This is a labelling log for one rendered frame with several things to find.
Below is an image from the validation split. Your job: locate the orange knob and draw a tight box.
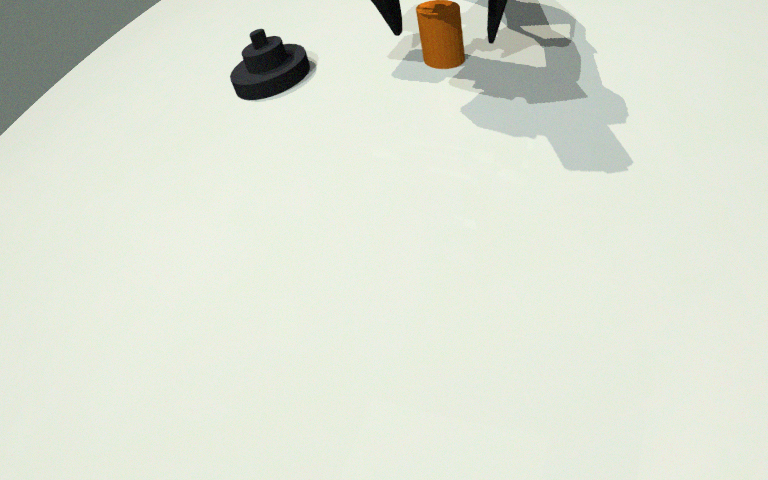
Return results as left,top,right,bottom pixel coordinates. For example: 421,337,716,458
416,0,465,69

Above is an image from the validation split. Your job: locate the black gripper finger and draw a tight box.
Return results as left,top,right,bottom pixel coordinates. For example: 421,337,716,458
487,0,507,44
370,0,402,36

